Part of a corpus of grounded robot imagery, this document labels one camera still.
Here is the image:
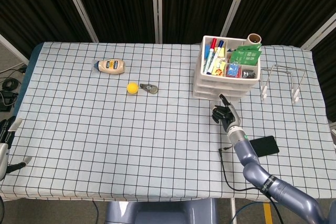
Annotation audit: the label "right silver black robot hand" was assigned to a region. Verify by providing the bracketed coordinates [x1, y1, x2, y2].
[211, 93, 242, 133]

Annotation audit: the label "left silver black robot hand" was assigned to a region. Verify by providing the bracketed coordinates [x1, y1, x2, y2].
[0, 117, 33, 180]

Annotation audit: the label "clear plastic drawer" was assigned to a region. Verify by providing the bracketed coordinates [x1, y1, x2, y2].
[193, 83, 250, 95]

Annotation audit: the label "white plastic drawer organizer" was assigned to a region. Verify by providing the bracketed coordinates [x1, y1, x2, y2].
[193, 35, 262, 102]

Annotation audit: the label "black smartphone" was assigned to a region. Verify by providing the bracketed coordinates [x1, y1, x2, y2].
[249, 135, 280, 157]

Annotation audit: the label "black binder clips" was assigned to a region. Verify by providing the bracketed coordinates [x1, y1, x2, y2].
[241, 69, 257, 79]

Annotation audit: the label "blue red small packet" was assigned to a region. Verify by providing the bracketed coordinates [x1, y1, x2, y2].
[225, 62, 242, 78]

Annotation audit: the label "black power adapter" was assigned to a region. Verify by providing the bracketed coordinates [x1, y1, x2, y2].
[0, 90, 18, 112]

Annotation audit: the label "green printed packet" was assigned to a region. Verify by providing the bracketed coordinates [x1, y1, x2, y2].
[230, 48, 262, 66]
[236, 43, 262, 51]

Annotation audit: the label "blue eraser block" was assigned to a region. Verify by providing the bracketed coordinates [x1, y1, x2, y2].
[204, 45, 215, 59]

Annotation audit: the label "blue cap whiteboard marker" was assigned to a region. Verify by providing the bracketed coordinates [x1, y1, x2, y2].
[207, 39, 225, 74]

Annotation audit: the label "red cap whiteboard marker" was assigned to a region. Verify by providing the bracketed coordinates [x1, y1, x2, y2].
[204, 37, 218, 74]

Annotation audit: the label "blue padded table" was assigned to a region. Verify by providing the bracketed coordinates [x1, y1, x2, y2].
[13, 42, 44, 114]

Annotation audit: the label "brown cardboard tube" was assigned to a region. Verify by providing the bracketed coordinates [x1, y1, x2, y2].
[247, 33, 263, 48]

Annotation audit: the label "white table leg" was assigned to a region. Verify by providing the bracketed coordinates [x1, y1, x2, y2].
[230, 197, 237, 224]

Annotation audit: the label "yellow ball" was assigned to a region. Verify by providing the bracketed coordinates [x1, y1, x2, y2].
[127, 82, 139, 95]

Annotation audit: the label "white black checkered tablecloth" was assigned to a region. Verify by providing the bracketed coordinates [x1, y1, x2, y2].
[0, 41, 334, 204]

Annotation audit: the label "blue-grey robot torso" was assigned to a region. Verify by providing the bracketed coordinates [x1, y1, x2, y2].
[104, 198, 218, 224]

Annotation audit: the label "mayonnaise squeeze bottle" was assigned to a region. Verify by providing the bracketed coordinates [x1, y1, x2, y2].
[93, 59, 126, 76]

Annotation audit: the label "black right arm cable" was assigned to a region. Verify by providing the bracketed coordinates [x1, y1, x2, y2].
[218, 145, 266, 191]

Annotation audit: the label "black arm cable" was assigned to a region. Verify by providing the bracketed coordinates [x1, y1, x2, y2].
[218, 145, 266, 191]
[0, 196, 6, 224]

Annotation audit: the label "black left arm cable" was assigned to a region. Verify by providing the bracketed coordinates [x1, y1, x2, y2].
[0, 196, 6, 224]

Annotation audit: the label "metal wire stand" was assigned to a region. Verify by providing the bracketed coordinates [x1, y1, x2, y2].
[259, 64, 307, 103]

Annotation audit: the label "black floor cable bundle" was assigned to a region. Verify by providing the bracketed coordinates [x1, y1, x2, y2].
[1, 76, 21, 91]

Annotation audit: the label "black folding screen white frame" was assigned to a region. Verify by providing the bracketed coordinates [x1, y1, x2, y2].
[0, 0, 336, 51]

